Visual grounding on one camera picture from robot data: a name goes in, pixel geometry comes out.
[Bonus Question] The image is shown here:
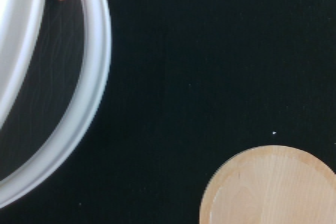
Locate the white two-tier lazy Susan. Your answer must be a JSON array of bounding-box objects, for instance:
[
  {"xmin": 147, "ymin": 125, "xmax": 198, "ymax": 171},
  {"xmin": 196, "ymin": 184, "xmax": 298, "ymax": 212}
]
[{"xmin": 0, "ymin": 0, "xmax": 112, "ymax": 209}]

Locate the round wooden coaster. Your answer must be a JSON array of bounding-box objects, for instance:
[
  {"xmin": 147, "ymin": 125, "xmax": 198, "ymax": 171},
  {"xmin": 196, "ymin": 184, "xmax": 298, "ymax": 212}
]
[{"xmin": 199, "ymin": 145, "xmax": 336, "ymax": 224}]

